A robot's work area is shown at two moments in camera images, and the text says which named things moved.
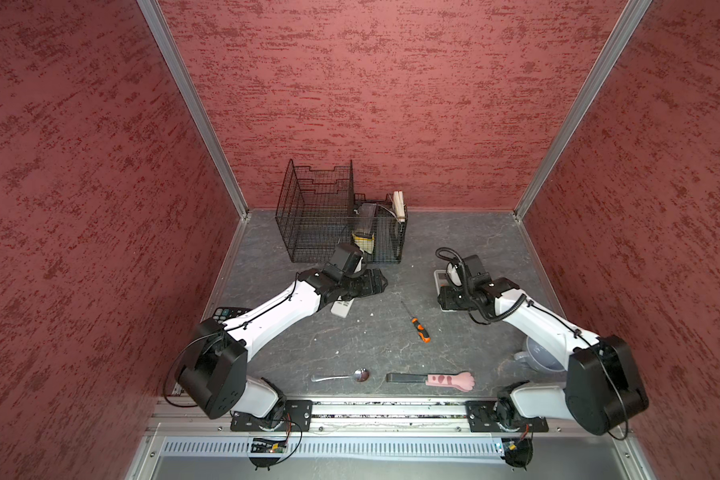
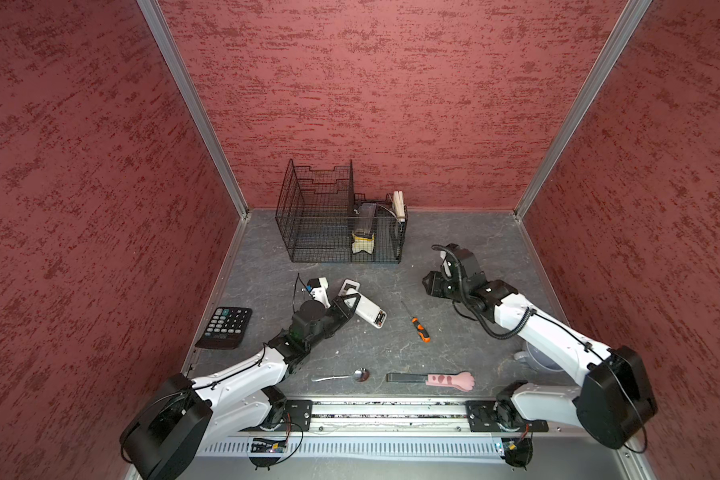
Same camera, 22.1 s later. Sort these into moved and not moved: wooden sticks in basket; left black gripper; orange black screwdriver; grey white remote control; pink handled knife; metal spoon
Moved: grey white remote control; left black gripper
Not moved: metal spoon; wooden sticks in basket; pink handled knife; orange black screwdriver
